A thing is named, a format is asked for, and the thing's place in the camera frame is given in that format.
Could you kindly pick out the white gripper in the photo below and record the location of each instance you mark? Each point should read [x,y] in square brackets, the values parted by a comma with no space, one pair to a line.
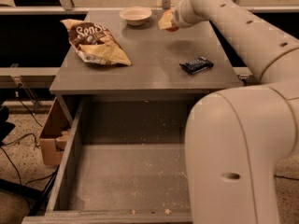
[177,18]

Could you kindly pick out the red apple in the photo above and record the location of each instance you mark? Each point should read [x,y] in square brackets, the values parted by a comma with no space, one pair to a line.
[172,29]

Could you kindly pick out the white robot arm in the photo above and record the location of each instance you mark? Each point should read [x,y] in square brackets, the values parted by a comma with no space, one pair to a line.
[234,138]

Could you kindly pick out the open grey drawer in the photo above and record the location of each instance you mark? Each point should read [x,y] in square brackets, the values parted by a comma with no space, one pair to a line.
[123,164]

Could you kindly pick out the white bowl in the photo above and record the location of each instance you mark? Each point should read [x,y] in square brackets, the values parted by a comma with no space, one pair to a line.
[135,16]

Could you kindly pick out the grey cabinet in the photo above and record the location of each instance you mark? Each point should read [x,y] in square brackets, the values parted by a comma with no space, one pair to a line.
[156,57]

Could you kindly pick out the dark blue snack bar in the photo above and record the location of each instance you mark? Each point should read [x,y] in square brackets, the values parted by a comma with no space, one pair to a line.
[196,65]

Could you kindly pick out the yellow brown chip bag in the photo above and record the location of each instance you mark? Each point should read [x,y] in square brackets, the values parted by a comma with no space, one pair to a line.
[94,43]

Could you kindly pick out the cardboard box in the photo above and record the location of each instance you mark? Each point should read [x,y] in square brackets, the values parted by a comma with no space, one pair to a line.
[54,135]

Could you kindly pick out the metal window rail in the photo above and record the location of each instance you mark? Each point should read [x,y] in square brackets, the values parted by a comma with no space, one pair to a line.
[93,0]

